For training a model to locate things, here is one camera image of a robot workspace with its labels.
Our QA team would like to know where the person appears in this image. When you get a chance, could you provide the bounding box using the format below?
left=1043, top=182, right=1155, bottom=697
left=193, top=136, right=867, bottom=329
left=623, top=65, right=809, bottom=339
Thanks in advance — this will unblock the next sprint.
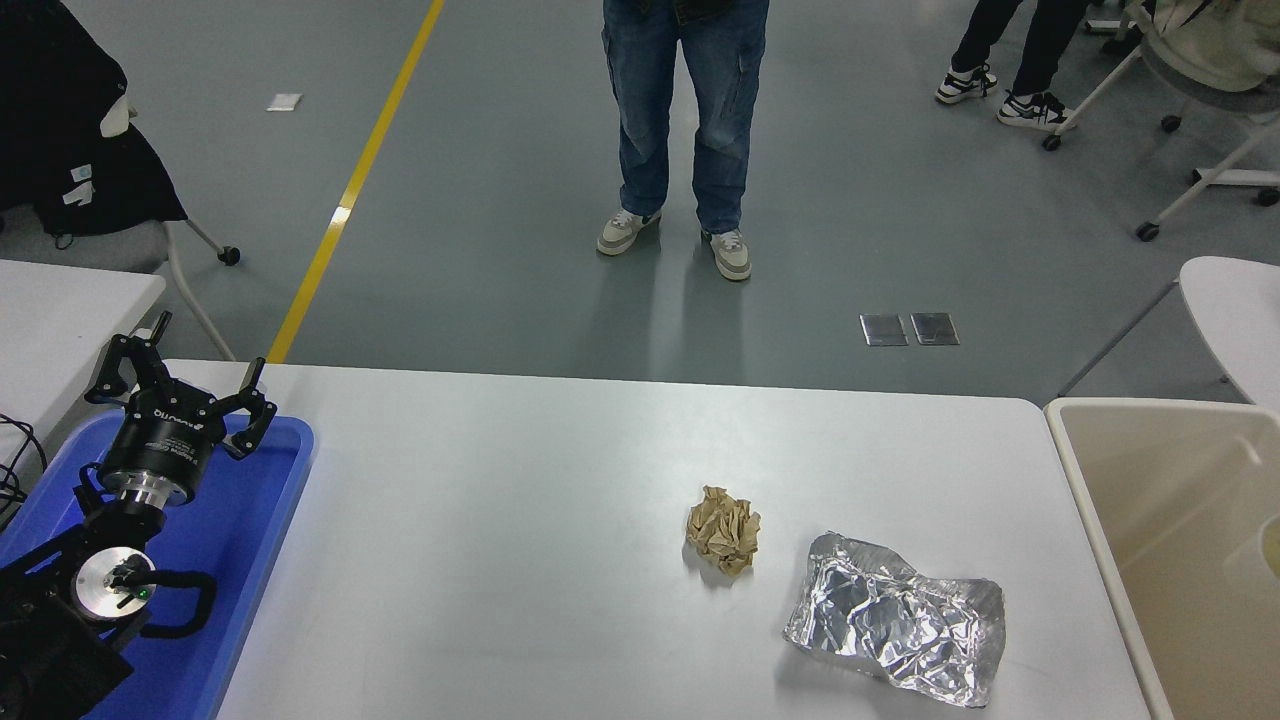
left=935, top=0, right=1091, bottom=133
left=597, top=0, right=771, bottom=282

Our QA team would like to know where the white wheeled chair base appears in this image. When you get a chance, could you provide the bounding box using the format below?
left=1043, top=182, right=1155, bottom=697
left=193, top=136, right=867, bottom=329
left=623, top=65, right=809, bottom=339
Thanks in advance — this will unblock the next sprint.
left=1085, top=0, right=1146, bottom=56

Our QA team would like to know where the white paper cup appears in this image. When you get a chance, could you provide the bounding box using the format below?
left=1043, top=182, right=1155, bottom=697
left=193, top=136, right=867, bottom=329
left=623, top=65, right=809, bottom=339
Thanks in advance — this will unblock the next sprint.
left=1225, top=512, right=1280, bottom=583

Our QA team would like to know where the blue plastic tray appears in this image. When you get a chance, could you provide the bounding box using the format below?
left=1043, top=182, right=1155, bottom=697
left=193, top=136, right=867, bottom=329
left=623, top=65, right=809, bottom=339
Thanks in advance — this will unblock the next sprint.
left=0, top=410, right=317, bottom=720

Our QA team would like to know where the black cable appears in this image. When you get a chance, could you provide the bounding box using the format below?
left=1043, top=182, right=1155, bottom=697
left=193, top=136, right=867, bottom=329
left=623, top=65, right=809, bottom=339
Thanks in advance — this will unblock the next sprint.
left=0, top=415, right=48, bottom=531

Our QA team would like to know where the silver foil tray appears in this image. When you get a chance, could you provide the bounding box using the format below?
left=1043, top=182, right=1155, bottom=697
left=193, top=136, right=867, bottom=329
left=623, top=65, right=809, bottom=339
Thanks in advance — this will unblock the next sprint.
left=783, top=532, right=1006, bottom=709

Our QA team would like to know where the yellow floor tape line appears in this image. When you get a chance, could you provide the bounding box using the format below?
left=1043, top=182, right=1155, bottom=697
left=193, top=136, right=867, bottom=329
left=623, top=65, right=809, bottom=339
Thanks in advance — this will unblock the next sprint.
left=266, top=0, right=447, bottom=364

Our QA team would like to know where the cream coat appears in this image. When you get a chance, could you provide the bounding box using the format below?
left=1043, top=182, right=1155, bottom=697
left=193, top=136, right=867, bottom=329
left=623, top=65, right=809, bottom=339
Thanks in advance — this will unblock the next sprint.
left=1150, top=0, right=1280, bottom=96

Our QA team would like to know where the tan paper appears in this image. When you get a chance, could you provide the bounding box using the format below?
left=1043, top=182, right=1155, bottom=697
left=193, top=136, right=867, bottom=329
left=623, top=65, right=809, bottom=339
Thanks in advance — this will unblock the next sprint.
left=686, top=486, right=762, bottom=577

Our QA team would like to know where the grey white-legged wheeled chair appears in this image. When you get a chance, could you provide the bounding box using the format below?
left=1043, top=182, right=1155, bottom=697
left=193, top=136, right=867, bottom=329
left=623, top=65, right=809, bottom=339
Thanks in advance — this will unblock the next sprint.
left=1040, top=0, right=1280, bottom=243

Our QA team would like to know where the large pale bin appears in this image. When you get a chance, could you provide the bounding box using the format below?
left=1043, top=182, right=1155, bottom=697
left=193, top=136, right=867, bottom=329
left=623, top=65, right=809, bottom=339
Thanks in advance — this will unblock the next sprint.
left=1042, top=396, right=1280, bottom=720

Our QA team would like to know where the white side table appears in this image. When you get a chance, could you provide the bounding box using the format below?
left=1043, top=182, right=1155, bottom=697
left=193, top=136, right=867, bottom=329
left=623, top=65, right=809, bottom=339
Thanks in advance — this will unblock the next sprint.
left=0, top=260, right=166, bottom=471

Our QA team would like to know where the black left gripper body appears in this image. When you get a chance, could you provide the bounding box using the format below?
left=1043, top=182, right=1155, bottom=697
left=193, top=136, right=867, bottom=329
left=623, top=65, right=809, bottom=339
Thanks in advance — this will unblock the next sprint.
left=100, top=392, right=219, bottom=491

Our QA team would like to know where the black jacket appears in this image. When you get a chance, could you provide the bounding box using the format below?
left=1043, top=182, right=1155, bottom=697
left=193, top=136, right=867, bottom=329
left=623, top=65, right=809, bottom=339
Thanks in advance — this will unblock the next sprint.
left=0, top=0, right=188, bottom=249

